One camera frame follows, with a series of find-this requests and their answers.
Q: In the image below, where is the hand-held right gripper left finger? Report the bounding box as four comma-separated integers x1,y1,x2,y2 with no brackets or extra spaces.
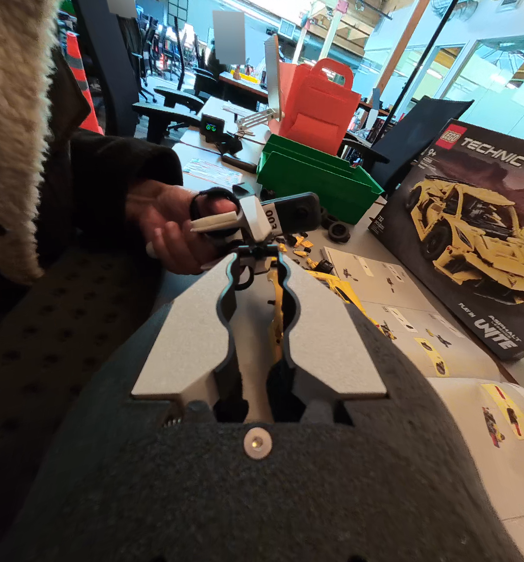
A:
131,252,249,423

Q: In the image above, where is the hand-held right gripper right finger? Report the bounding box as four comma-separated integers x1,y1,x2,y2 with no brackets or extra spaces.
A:
266,251,388,423

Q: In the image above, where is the yellow toy brick car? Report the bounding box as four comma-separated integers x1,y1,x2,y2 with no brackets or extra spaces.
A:
266,268,382,365

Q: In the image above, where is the building instruction booklet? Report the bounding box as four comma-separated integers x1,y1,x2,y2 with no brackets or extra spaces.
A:
323,246,524,562

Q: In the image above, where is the person's left forearm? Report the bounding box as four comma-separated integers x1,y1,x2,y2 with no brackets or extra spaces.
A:
38,129,184,264

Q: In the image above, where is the person's left hand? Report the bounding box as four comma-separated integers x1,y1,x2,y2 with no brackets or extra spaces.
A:
126,180,241,275

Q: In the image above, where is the pile of black yellow bricks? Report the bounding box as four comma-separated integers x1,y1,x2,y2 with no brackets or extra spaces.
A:
273,235,335,275

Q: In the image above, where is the green plastic bin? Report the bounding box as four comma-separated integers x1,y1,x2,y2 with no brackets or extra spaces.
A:
257,134,385,225

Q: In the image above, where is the sticker sheet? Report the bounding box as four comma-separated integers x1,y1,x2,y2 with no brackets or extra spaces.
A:
182,157,244,189

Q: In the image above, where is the red cardboard carrier box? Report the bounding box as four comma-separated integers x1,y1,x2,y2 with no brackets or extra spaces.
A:
268,58,363,156

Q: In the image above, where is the black device with green lights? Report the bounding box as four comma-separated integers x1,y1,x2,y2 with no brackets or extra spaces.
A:
201,114,226,143

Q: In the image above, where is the black office chair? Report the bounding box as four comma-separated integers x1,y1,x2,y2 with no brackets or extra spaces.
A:
75,0,206,145
339,97,475,194

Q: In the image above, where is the toy car set box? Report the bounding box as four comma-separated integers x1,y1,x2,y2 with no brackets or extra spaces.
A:
367,119,524,361

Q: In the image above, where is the orange traffic cone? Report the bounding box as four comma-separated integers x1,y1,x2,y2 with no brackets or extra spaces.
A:
64,31,105,134

